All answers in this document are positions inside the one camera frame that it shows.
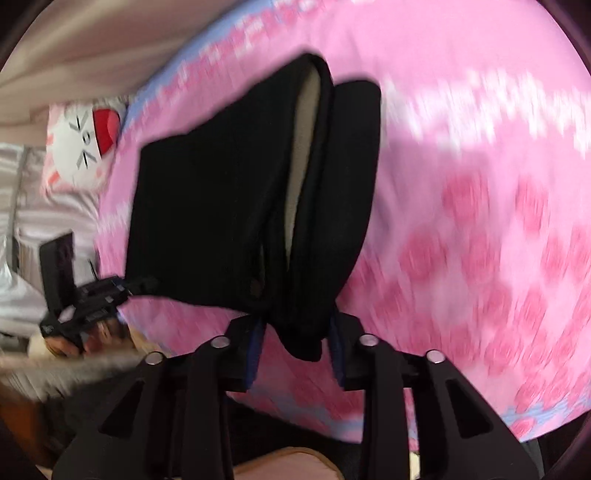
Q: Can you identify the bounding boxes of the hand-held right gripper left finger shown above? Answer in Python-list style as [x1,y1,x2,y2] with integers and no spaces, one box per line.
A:
[52,314,269,480]

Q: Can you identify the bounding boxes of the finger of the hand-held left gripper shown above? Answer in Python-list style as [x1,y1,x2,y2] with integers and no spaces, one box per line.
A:
[121,274,160,297]

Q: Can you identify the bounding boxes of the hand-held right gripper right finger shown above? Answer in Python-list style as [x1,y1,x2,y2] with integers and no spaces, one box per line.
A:
[328,311,539,480]

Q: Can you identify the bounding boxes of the black pants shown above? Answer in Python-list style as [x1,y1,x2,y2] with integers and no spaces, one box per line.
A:
[126,52,383,363]

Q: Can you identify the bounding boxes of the person's left hand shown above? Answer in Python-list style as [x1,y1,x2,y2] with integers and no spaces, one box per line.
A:
[45,316,136,359]

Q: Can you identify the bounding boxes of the person's right hand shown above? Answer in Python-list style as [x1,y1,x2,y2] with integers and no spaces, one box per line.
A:
[232,446,343,480]

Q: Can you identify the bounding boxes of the grey fuzzy cloth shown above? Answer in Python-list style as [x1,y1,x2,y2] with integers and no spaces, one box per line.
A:
[0,352,141,400]

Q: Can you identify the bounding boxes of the silver satin cloth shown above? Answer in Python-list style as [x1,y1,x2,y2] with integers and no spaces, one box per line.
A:
[0,142,106,334]

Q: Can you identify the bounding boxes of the brown wooden board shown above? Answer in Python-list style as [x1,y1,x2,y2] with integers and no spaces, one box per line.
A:
[0,396,54,468]

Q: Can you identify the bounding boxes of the white cartoon face pillow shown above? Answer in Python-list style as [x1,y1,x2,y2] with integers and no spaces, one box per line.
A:
[40,102,129,193]

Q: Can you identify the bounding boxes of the pink floral bed sheet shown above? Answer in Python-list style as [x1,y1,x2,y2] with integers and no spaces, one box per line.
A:
[93,0,591,446]

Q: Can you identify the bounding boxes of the large beige cloth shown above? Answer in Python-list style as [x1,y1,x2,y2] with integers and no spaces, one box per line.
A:
[0,0,225,145]

